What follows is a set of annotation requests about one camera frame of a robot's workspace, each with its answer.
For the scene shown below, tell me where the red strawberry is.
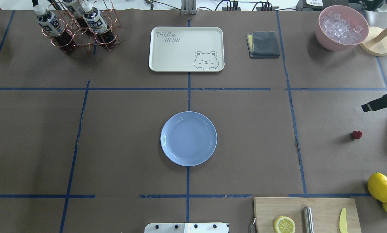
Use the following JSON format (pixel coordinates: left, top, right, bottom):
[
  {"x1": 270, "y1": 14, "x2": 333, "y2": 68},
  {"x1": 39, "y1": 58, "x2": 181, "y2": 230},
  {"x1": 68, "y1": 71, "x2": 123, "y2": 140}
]
[{"x1": 350, "y1": 131, "x2": 363, "y2": 140}]

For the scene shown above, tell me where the blue plate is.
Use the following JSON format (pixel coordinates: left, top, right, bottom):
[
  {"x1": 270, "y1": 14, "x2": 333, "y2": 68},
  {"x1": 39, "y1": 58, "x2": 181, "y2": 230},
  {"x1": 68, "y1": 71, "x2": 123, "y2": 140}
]
[{"x1": 160, "y1": 111, "x2": 218, "y2": 167}]

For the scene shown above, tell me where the whole yellow lemon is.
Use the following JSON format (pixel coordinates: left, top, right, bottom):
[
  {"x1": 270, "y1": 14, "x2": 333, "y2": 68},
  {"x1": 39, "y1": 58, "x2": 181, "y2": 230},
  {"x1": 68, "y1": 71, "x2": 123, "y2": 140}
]
[{"x1": 367, "y1": 172, "x2": 387, "y2": 203}]

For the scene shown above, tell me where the pink bowl with ice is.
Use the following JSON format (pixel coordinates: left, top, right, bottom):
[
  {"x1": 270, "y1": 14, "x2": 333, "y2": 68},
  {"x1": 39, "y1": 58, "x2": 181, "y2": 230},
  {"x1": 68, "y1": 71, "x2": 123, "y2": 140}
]
[{"x1": 316, "y1": 5, "x2": 369, "y2": 51}]

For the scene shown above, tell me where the wooden cutting board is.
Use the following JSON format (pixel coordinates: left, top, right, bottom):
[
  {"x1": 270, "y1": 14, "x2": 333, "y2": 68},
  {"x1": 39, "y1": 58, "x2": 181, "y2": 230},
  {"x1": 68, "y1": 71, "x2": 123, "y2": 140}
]
[{"x1": 253, "y1": 197, "x2": 362, "y2": 233}]

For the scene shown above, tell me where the yellow plastic knife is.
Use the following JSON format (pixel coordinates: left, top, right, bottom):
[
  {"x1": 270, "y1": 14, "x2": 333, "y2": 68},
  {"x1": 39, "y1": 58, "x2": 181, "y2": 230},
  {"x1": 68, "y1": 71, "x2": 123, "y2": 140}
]
[{"x1": 339, "y1": 208, "x2": 348, "y2": 233}]

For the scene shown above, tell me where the lemon half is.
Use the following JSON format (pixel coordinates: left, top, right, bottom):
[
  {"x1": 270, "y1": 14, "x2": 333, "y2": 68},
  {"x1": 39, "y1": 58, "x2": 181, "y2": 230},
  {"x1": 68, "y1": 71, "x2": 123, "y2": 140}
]
[{"x1": 273, "y1": 216, "x2": 296, "y2": 233}]

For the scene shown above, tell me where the cream bear tray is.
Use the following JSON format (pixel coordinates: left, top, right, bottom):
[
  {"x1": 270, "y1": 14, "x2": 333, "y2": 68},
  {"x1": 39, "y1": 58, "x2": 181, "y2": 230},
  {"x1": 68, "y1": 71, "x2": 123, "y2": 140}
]
[{"x1": 148, "y1": 27, "x2": 225, "y2": 72}]

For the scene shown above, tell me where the middle dark drink bottle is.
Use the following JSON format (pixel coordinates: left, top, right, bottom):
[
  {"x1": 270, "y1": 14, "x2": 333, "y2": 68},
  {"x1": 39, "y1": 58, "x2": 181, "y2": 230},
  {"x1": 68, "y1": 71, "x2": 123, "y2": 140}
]
[{"x1": 81, "y1": 1, "x2": 116, "y2": 50}]

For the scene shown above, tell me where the dark drink bottle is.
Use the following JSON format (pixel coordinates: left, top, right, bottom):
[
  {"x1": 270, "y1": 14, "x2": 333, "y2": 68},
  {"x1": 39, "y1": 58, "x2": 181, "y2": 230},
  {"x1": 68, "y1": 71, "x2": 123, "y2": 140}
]
[
  {"x1": 62, "y1": 0, "x2": 83, "y2": 17},
  {"x1": 33, "y1": 5, "x2": 75, "y2": 53},
  {"x1": 81, "y1": 1, "x2": 116, "y2": 50}
]

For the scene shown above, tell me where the back dark drink bottle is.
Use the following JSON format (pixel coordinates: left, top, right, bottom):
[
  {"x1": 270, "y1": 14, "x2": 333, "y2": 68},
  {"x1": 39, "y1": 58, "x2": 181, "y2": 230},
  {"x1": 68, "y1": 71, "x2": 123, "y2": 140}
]
[{"x1": 62, "y1": 0, "x2": 83, "y2": 17}]

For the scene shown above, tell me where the front dark drink bottle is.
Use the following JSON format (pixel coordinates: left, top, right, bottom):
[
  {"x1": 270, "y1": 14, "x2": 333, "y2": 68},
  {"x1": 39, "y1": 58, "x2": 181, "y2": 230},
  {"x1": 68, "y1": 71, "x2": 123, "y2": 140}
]
[{"x1": 33, "y1": 5, "x2": 75, "y2": 53}]

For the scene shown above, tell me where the metal handled knife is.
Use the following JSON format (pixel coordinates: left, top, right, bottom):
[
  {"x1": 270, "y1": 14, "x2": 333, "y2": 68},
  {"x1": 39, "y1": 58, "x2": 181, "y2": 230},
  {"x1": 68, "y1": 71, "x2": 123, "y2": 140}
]
[{"x1": 303, "y1": 206, "x2": 314, "y2": 233}]

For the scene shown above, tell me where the aluminium frame post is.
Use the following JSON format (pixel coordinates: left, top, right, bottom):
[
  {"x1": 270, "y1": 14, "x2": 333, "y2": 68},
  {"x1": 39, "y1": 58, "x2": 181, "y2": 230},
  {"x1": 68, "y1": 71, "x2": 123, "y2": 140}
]
[{"x1": 181, "y1": 0, "x2": 197, "y2": 15}]

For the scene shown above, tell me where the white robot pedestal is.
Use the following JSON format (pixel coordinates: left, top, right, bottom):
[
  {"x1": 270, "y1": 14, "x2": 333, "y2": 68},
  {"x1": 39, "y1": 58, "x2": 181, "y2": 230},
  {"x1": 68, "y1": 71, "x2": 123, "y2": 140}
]
[{"x1": 144, "y1": 222, "x2": 230, "y2": 233}]

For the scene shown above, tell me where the copper wire bottle rack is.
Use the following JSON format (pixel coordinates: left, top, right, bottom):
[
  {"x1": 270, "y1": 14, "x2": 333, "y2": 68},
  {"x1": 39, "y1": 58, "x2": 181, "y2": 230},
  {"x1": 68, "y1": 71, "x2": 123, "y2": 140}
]
[{"x1": 32, "y1": 0, "x2": 122, "y2": 54}]

